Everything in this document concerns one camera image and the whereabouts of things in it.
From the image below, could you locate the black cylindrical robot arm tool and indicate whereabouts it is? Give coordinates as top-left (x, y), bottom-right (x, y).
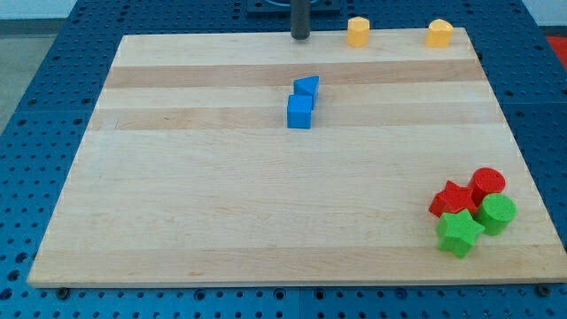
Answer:
top-left (290, 0), bottom-right (311, 41)

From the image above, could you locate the light wooden board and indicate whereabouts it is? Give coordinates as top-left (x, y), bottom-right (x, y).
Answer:
top-left (27, 27), bottom-right (566, 288)

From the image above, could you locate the blue cube block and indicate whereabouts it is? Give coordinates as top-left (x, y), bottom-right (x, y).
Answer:
top-left (286, 95), bottom-right (313, 129)

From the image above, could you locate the blue triangle block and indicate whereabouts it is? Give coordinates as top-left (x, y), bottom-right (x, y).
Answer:
top-left (293, 75), bottom-right (320, 109)

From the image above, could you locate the yellow pentagon block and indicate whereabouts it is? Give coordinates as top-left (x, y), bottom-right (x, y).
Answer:
top-left (346, 17), bottom-right (370, 48)

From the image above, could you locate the red star block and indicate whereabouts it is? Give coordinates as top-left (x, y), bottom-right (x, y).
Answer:
top-left (429, 181), bottom-right (478, 217)

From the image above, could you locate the green star block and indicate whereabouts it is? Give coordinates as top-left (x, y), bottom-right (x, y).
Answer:
top-left (435, 209), bottom-right (485, 259)

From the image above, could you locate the yellow heart block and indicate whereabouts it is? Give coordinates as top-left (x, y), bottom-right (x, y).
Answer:
top-left (424, 19), bottom-right (454, 48)

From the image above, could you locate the red cylinder block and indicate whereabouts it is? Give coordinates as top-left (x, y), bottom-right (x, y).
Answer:
top-left (468, 167), bottom-right (506, 206)

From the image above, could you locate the green cylinder block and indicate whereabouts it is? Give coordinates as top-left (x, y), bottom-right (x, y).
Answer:
top-left (474, 193), bottom-right (517, 236)

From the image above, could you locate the black bolt front left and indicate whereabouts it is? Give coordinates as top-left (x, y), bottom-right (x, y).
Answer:
top-left (56, 287), bottom-right (70, 300)

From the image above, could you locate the black bolt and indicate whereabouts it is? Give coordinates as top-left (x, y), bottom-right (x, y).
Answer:
top-left (56, 287), bottom-right (70, 300)
top-left (536, 284), bottom-right (551, 298)

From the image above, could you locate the black bolt front right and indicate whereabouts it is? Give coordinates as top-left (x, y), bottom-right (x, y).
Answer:
top-left (536, 284), bottom-right (551, 298)

